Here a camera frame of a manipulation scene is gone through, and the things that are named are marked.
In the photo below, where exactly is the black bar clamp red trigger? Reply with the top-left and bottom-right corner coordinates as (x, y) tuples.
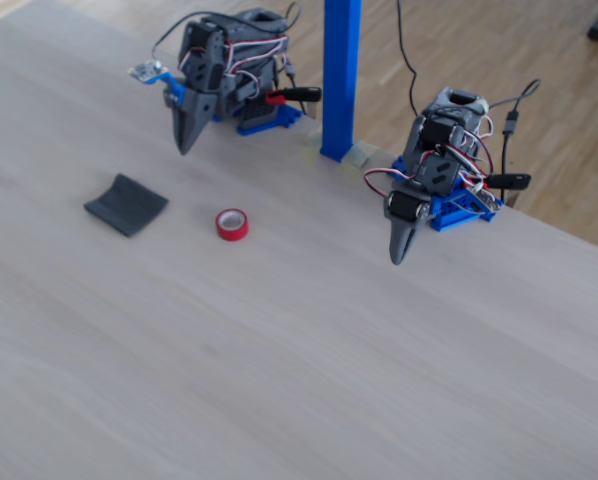
(263, 85), (323, 106)

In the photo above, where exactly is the grey robot arm with camera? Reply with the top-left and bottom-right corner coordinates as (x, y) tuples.
(176, 8), (293, 126)

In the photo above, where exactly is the black power cable with plug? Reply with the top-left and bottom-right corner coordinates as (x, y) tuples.
(281, 1), (308, 116)

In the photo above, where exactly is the red white servo wire loop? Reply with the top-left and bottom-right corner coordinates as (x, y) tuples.
(362, 168), (405, 202)

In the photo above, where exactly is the wrist camera board blue mount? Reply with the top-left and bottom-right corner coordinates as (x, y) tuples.
(127, 58), (188, 109)

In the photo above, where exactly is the blue base plate with clamp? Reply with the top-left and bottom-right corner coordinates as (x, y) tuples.
(236, 102), (305, 136)

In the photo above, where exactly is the grey robot arm without camera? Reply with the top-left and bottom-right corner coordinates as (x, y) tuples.
(401, 87), (494, 201)

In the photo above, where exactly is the small controller circuit board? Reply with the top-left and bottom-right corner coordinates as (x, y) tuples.
(468, 187), (503, 212)

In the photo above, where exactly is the camera arm gripper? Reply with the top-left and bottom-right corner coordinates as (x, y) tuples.
(170, 42), (227, 156)

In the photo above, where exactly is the red tape roll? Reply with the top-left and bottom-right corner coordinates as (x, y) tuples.
(214, 208), (250, 242)

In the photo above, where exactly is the blue base plate with board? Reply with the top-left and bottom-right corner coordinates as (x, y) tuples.
(391, 154), (504, 234)

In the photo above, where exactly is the long thin black cable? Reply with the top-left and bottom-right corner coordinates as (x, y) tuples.
(396, 0), (423, 119)

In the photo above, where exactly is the bare arm gripper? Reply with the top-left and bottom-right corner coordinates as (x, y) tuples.
(383, 152), (461, 267)

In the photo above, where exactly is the blue vertical post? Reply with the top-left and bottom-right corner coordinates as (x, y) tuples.
(319, 0), (363, 164)

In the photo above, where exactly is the black USB cable with plug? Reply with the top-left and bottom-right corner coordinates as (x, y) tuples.
(486, 78), (543, 201)

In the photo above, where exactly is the folded grey mat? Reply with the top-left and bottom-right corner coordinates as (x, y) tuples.
(82, 172), (170, 239)

